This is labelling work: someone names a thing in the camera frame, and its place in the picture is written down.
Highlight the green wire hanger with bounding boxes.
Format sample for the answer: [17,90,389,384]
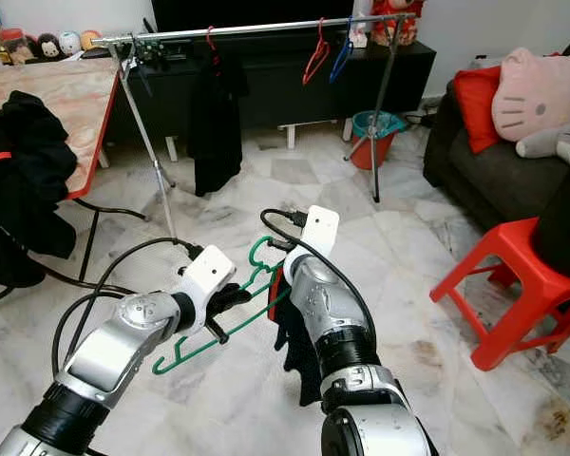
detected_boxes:
[150,235,291,376]

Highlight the navy printed garment red trim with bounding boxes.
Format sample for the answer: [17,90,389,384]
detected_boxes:
[268,269,324,408]

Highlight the black jacket red trim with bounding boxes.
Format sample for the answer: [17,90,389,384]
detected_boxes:
[0,90,79,288]

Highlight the red plastic hanger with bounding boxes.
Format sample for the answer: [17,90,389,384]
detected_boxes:
[302,19,333,86]
[206,27,221,67]

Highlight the blue plastic hanger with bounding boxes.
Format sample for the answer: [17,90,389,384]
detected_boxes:
[331,17,357,84]

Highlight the long black garment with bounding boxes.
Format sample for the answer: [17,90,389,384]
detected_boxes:
[187,52,250,198]

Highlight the red bucket teal liner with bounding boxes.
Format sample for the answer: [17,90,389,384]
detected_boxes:
[349,109,409,170]

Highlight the black low tv cabinet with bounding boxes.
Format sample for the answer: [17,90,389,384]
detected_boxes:
[114,40,436,148]

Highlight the marble table red edge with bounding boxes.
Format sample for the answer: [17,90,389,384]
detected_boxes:
[0,59,148,291]

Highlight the silver metal clothes rack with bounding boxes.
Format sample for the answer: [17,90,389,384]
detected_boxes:
[90,11,419,238]

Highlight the red plastic stool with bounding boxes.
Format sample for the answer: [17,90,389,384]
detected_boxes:
[429,217,570,371]

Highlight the dark grey fabric sofa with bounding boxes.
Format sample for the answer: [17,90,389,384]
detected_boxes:
[423,81,570,234]

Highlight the black television screen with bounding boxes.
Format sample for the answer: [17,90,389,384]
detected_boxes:
[152,0,357,32]

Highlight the red cushion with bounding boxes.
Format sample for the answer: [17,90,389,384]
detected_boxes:
[454,65,504,155]

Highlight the white round plush toy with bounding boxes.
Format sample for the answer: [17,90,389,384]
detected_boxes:
[59,31,82,56]

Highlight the black mouse plush toy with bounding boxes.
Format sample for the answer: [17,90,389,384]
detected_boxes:
[30,33,60,63]

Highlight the red fortune doll figurine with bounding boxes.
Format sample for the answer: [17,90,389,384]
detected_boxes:
[369,0,427,47]

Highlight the jar with red lid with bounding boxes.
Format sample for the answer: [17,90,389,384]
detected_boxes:
[5,28,31,66]

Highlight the black round laundry bin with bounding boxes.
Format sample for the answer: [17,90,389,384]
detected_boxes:
[532,171,570,281]

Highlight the grey totoro plush open eyes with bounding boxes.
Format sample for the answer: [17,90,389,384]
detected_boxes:
[516,119,570,162]

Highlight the pink kitty face pillow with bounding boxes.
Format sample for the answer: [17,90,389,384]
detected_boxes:
[491,47,570,143]

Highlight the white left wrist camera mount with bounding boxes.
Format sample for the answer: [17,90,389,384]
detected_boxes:
[179,245,237,314]

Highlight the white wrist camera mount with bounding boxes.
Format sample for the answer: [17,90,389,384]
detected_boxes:
[179,245,237,314]
[280,204,340,276]

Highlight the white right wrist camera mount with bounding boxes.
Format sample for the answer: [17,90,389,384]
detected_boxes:
[280,204,340,276]

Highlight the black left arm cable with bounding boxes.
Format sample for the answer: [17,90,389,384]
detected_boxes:
[49,237,205,376]

